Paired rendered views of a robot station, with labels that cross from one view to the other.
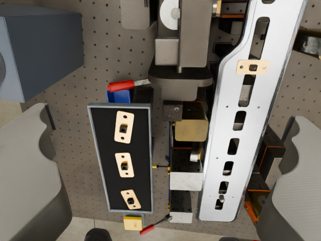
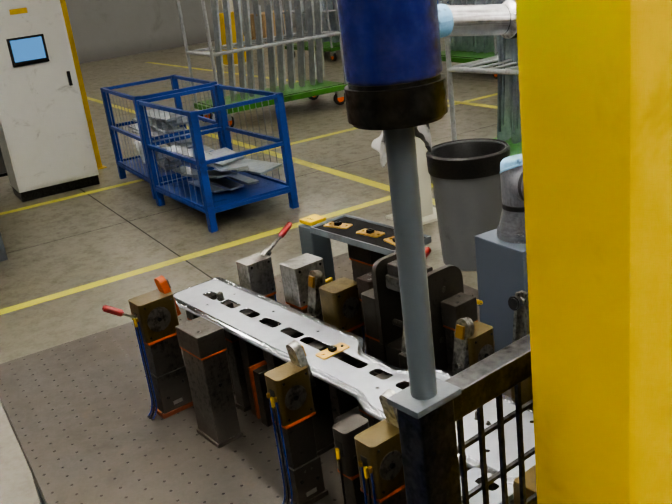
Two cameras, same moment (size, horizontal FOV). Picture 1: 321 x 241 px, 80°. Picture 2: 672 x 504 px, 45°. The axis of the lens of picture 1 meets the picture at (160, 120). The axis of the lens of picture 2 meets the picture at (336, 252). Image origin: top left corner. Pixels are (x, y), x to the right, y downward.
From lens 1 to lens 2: 185 cm
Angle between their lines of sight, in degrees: 46
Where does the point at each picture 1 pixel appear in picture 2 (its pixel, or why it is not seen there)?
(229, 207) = (196, 299)
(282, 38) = (332, 369)
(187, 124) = (347, 285)
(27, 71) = (492, 253)
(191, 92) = (369, 294)
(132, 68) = not seen: hidden behind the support
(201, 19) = not seen: hidden behind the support
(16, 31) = (515, 259)
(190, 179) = (299, 263)
